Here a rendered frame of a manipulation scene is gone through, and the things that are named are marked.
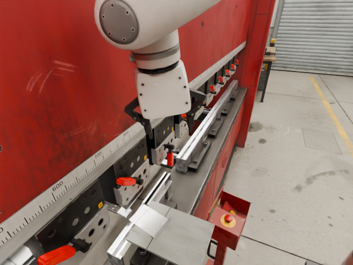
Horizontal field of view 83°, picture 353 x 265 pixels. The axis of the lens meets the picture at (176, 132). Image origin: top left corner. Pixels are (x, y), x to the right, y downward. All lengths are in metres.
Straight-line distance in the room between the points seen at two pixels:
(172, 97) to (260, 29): 2.21
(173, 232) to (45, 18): 0.68
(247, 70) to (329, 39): 5.45
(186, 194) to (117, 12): 0.92
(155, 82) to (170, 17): 0.15
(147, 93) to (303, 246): 1.98
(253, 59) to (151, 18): 2.37
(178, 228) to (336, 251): 1.70
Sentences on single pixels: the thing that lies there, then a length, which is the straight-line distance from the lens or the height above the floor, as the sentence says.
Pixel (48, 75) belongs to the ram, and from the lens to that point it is 0.37.
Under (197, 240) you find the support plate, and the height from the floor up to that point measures 1.00.
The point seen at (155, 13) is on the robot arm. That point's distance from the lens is 0.24.
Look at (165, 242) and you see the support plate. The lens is 0.77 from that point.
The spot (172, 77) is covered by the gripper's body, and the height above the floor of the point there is 1.56.
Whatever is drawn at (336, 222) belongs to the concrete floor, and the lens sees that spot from 2.51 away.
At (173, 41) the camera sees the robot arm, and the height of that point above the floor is 1.62.
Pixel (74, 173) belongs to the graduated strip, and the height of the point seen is 1.39.
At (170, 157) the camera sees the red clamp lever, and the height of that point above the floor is 1.20.
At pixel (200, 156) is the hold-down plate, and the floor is 0.91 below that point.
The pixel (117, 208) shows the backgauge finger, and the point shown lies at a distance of 0.87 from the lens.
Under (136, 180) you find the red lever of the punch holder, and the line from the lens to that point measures 0.57.
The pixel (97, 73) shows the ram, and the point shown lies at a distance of 0.43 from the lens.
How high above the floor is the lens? 1.66
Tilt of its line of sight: 31 degrees down
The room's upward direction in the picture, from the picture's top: straight up
